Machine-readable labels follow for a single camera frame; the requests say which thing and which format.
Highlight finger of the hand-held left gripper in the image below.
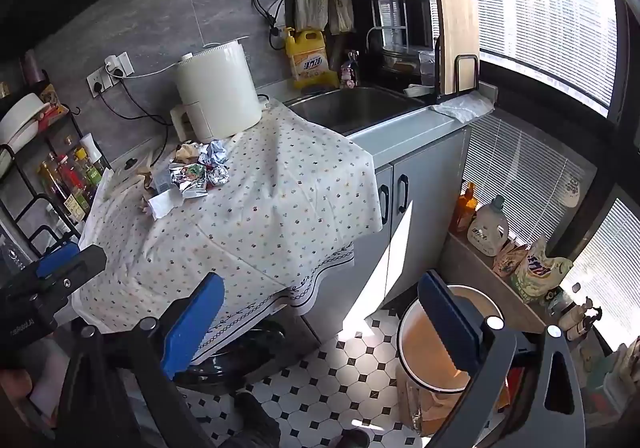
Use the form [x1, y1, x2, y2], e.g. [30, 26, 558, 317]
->
[47, 246, 109, 301]
[36, 244, 82, 279]

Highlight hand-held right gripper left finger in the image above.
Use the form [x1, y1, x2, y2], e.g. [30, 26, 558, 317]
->
[50, 272, 226, 448]

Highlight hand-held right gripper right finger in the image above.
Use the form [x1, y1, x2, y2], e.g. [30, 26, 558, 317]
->
[417, 270, 588, 448]

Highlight white trash bin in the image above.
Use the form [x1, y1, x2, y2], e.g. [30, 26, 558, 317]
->
[396, 284, 507, 395]

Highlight person's left hand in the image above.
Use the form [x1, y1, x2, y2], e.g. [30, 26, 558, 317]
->
[0, 365, 38, 404]

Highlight black round stool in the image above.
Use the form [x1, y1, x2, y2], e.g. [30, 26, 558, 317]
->
[172, 320, 291, 391]

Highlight black spice rack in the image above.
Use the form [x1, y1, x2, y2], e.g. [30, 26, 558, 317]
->
[0, 70, 108, 259]

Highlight row of condiment bottles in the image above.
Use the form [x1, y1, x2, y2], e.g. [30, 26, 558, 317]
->
[37, 133, 108, 223]

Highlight pink printed packet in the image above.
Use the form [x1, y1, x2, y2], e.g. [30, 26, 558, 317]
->
[492, 240, 528, 279]

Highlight brown paper bag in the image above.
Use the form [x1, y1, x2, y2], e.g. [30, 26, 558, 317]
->
[397, 368, 471, 436]

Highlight white detergent jug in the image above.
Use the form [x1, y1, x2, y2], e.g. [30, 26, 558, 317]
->
[467, 195, 510, 256]

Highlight white tissue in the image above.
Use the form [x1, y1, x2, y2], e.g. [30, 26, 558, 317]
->
[148, 190, 185, 220]

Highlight green laundry powder bag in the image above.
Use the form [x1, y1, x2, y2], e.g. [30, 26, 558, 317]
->
[510, 235, 575, 306]

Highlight person's leg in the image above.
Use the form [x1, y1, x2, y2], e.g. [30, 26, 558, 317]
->
[232, 390, 283, 448]

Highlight orange spray bottle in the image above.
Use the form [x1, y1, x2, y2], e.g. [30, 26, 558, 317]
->
[452, 182, 478, 235]

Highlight white pump bottle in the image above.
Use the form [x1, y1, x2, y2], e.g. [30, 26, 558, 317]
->
[557, 300, 586, 336]
[567, 298, 602, 343]

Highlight crumpled silver foil wrapper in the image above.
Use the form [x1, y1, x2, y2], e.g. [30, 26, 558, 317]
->
[169, 162, 210, 201]

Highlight floral white tablecloth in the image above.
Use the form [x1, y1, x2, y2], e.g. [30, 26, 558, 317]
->
[70, 100, 385, 369]

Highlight stacked white bowls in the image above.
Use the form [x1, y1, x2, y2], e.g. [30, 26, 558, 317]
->
[0, 92, 56, 153]

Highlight grey cabinet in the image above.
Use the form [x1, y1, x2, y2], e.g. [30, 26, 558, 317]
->
[345, 105, 473, 344]

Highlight black slipper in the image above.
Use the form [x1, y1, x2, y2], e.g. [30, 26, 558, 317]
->
[332, 428, 371, 448]

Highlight large window blind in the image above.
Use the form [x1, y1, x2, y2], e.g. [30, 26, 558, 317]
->
[460, 113, 598, 249]

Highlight crumpled blue white wrapper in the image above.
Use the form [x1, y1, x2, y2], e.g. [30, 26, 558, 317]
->
[199, 140, 228, 167]

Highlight narrow window blind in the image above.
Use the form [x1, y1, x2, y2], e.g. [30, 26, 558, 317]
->
[565, 198, 640, 349]

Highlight round white blind ornament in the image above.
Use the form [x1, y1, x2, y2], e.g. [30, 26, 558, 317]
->
[559, 175, 583, 207]

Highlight white air fryer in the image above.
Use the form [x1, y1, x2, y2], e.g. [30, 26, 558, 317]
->
[170, 40, 264, 145]

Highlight white dish cloth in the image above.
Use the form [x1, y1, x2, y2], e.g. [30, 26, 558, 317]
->
[432, 94, 493, 123]

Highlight steel sink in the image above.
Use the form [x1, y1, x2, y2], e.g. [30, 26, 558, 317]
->
[285, 86, 426, 136]

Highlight glass bowl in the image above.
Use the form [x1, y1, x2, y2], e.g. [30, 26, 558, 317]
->
[382, 42, 436, 71]

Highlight yellow dish soap bottle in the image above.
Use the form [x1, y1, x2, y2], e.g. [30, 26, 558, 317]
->
[284, 26, 340, 89]

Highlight wooden cutting board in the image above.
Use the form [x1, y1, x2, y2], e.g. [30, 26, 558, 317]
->
[434, 0, 481, 96]

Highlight black dish rack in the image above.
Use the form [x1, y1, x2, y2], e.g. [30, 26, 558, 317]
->
[367, 0, 481, 96]

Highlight black cabinet handle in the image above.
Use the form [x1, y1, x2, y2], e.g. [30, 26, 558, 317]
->
[377, 184, 392, 225]
[396, 174, 411, 213]

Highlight black power cable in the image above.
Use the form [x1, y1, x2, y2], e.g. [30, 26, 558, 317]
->
[97, 78, 173, 163]

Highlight grey wall socket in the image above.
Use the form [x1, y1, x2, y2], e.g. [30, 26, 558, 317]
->
[87, 72, 112, 96]

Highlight white power cable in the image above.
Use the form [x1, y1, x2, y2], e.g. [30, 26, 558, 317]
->
[117, 58, 182, 77]

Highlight white wall socket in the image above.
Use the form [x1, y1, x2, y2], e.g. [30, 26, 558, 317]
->
[104, 54, 135, 77]

